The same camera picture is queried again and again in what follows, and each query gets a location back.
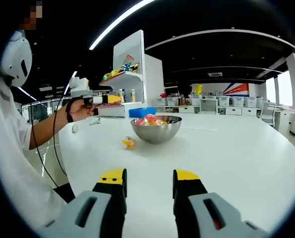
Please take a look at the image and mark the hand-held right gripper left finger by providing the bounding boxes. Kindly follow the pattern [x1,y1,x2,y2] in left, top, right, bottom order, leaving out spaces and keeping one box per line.
[39,168,127,238]

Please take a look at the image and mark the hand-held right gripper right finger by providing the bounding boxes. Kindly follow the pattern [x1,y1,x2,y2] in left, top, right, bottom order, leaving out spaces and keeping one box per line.
[173,169,268,238]

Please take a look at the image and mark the heap of bagged marshmallows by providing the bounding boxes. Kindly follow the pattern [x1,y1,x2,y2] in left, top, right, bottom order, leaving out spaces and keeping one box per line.
[134,113,169,126]

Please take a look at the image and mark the yellow marshmallow packet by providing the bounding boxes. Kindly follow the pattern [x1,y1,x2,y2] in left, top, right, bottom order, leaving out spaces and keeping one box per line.
[121,135,138,151]

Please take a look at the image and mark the steel bowl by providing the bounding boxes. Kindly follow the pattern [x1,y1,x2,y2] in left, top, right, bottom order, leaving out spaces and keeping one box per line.
[130,115,182,144]

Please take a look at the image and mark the person's left hand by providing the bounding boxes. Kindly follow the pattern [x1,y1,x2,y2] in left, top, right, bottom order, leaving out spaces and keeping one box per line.
[65,98,99,122]

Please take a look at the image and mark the row of drink bottles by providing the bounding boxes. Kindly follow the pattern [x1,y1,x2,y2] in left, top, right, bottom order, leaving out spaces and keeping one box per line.
[109,88,137,104]

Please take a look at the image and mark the pile of snack bags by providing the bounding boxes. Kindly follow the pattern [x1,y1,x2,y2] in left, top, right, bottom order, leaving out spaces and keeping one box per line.
[102,62,140,81]

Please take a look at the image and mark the blue plastic tray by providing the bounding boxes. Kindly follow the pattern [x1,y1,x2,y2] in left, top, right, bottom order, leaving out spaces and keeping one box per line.
[128,107,157,118]

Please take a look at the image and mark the curved ceiling light strip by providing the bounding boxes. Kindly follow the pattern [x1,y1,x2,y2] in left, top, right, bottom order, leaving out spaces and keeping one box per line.
[89,0,155,51]

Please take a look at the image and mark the person's black trousers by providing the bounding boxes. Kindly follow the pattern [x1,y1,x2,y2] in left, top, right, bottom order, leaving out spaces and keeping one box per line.
[52,183,76,204]

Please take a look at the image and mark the white table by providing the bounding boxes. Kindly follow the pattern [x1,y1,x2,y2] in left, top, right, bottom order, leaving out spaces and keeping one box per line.
[58,113,295,238]

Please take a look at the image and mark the white display shelf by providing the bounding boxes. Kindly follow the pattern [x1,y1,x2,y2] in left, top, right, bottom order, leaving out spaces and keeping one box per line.
[97,29,145,119]

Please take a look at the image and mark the white chest device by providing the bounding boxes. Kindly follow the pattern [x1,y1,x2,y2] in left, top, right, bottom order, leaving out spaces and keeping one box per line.
[0,31,33,87]

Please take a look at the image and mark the person in white shirt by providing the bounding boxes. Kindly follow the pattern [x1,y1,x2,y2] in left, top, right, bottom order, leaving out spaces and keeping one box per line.
[0,76,67,229]

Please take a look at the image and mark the row of white storage bins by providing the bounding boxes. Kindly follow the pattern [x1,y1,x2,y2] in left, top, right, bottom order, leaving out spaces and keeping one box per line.
[156,95,262,107]

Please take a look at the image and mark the white office chair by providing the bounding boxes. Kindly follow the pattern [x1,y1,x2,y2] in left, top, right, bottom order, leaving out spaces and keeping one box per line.
[260,102,277,127]

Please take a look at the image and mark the black cable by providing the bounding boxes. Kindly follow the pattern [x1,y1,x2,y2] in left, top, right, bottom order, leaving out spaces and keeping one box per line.
[52,97,68,176]
[29,103,58,188]

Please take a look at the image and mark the red and blue wall banner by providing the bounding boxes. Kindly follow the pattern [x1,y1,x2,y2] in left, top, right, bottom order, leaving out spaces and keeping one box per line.
[223,83,249,97]

